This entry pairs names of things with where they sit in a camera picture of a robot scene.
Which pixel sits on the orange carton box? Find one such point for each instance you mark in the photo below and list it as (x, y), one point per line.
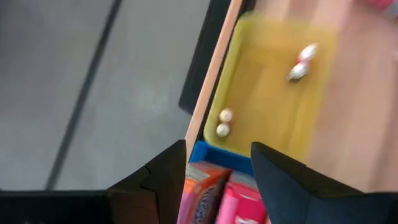
(202, 186)

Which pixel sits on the blue plastic basket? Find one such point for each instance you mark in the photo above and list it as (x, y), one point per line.
(217, 157)

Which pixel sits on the small white-capped dropper bottle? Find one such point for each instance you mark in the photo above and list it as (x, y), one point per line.
(298, 71)

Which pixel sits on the yellow plastic bin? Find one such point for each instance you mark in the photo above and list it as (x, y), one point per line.
(264, 109)

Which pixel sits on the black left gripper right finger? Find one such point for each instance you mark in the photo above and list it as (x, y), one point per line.
(311, 202)

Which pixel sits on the red pink box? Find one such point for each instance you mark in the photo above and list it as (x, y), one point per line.
(242, 202)

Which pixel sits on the black aluminium table frame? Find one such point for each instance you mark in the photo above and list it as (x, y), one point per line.
(202, 62)

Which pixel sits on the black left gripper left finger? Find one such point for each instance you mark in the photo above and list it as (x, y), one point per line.
(124, 205)

